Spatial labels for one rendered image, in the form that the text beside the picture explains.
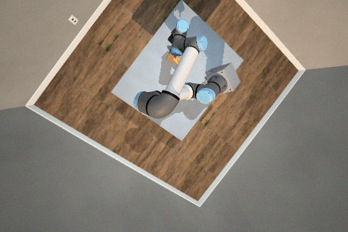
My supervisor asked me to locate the tan mat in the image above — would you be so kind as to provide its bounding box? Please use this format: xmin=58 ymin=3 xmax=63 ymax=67
xmin=166 ymin=53 xmax=181 ymax=66

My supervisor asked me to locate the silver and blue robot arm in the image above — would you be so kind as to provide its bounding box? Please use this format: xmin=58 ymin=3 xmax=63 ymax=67
xmin=134 ymin=19 xmax=227 ymax=119

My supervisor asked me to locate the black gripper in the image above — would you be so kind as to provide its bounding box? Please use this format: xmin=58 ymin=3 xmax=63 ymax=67
xmin=167 ymin=30 xmax=174 ymax=54

